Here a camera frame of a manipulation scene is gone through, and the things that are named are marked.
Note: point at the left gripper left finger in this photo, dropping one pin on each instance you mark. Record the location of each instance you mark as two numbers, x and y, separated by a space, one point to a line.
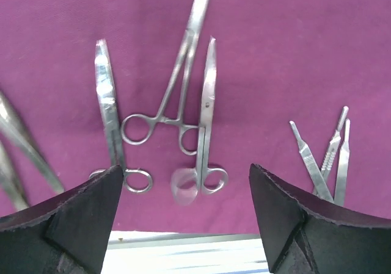
68 233

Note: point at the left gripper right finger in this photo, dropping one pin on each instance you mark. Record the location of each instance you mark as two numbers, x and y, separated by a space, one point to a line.
302 233

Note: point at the steel scalpel handle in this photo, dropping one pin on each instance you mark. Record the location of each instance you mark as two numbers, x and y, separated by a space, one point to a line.
333 145
342 171
311 166

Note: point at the steel tweezers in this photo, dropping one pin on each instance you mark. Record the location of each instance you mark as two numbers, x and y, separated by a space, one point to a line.
11 183
16 131

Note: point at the steel scissors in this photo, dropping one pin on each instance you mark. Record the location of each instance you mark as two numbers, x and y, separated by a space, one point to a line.
187 183

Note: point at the purple surgical cloth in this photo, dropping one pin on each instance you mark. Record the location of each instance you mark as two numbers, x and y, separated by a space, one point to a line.
277 61

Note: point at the aluminium front rail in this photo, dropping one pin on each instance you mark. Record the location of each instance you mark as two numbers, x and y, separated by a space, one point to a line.
149 252

